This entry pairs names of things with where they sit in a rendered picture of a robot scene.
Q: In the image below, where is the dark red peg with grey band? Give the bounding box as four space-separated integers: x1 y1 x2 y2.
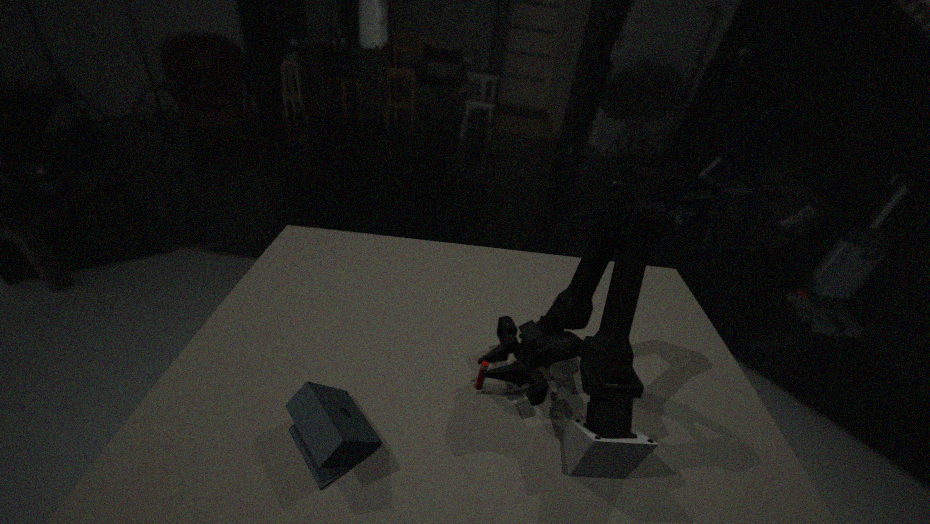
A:
476 360 489 390

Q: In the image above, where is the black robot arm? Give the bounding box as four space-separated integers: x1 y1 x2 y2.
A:
518 196 669 439

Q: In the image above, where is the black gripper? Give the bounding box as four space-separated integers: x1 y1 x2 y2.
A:
478 316 558 407

